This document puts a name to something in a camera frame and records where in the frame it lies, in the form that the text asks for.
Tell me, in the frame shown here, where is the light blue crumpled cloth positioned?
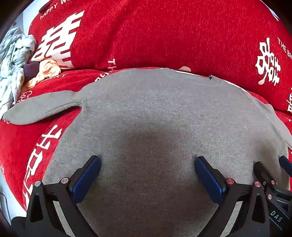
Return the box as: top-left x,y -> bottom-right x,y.
0,27 -> 37,119

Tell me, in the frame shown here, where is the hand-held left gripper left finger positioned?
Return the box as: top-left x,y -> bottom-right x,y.
25,155 -> 102,237

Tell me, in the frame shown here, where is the cream orange crumpled cloth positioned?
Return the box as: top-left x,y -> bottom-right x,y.
22,59 -> 62,92

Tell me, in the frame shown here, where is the red printed sofa seat cover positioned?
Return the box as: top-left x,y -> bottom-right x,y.
0,67 -> 292,212

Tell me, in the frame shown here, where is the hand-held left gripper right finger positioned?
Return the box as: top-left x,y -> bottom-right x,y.
194,156 -> 271,237

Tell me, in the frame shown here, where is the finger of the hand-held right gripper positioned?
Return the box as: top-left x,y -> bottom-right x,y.
279,155 -> 292,177
254,161 -> 281,194

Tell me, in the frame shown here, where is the dark purple cloth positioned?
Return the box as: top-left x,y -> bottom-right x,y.
23,62 -> 40,79

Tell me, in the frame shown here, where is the grey knit sweater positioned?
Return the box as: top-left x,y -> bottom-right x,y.
2,68 -> 290,237

